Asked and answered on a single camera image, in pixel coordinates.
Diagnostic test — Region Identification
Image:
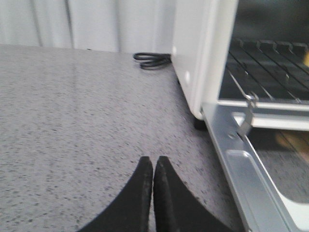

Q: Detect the striped bread roll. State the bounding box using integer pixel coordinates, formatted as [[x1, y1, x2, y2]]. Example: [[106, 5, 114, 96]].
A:
[[303, 49, 309, 67]]

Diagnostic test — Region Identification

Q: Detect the cream white toaster oven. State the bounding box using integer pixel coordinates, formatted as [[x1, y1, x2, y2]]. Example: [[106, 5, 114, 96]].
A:
[[172, 0, 309, 134]]

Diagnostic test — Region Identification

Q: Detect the black power cable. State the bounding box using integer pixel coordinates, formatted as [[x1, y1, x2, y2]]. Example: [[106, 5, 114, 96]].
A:
[[133, 52, 172, 71]]

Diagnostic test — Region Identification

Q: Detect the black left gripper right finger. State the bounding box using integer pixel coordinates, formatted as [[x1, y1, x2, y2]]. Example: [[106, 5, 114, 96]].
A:
[[154, 156, 239, 232]]

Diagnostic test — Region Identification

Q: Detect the oven glass door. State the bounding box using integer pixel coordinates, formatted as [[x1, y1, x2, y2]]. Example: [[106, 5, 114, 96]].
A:
[[202, 103, 309, 232]]

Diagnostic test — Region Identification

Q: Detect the black oven left foot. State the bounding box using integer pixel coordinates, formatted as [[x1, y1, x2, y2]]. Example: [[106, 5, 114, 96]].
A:
[[193, 117, 208, 131]]

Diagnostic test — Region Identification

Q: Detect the oven wire rack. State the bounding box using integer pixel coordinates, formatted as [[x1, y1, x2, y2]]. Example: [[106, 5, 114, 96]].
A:
[[218, 38, 309, 103]]

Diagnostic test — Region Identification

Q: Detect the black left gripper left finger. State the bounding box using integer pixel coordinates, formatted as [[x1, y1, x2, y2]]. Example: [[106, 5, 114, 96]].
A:
[[80, 156, 153, 232]]

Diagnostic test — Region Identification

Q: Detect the white curtain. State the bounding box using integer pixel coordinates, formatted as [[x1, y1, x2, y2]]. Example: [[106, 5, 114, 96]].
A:
[[0, 0, 176, 53]]

